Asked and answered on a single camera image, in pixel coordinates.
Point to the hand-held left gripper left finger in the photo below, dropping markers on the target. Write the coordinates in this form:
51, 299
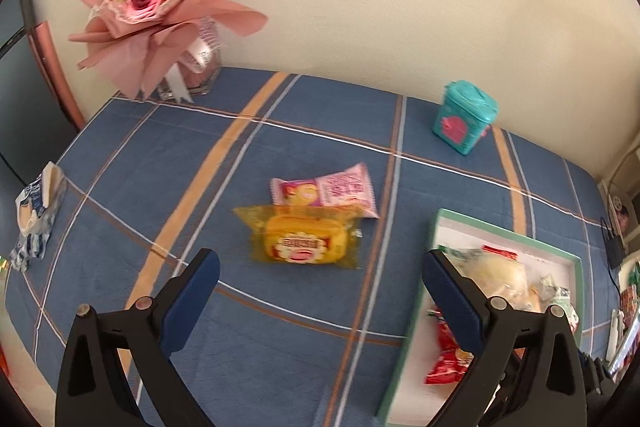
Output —
192, 302

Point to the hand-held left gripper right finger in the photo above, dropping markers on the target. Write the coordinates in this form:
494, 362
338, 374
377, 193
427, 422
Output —
452, 302

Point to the clear-wrapped white bun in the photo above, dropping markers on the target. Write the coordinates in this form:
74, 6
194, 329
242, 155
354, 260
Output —
500, 277

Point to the red cartoon snack packet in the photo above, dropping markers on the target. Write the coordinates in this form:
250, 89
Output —
447, 362

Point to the green-rimmed white tray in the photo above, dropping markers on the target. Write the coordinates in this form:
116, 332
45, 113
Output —
450, 227

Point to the yellow snack packet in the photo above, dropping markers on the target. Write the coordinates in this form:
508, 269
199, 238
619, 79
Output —
300, 242

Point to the green and white snack packet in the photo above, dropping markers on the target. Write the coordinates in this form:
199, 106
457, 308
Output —
557, 294

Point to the blue plaid tablecloth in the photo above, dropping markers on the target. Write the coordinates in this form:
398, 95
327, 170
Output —
150, 167

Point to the pink snack packet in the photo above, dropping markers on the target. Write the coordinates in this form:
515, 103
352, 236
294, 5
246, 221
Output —
340, 187

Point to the black power adapter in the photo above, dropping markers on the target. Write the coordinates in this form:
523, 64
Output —
614, 244

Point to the blue and white packet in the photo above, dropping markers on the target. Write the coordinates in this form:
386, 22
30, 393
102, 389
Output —
35, 217

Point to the small teal tin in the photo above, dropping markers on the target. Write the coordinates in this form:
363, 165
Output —
460, 122

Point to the clear glass vase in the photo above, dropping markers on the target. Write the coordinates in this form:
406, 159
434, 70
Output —
200, 72

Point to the pink padded frame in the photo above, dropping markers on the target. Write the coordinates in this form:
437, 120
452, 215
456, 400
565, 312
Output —
47, 57

